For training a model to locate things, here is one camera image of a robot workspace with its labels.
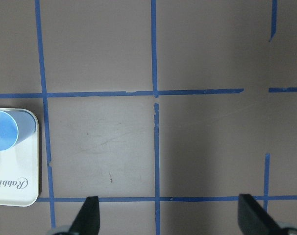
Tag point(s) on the light blue cup far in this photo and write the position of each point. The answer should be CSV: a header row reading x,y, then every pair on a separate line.
x,y
15,127

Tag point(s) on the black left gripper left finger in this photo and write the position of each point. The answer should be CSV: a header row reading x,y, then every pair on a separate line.
x,y
87,221

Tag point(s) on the cream plastic tray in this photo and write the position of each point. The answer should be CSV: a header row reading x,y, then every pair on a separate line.
x,y
19,170

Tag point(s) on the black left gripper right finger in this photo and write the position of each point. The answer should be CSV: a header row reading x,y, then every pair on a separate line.
x,y
253,219

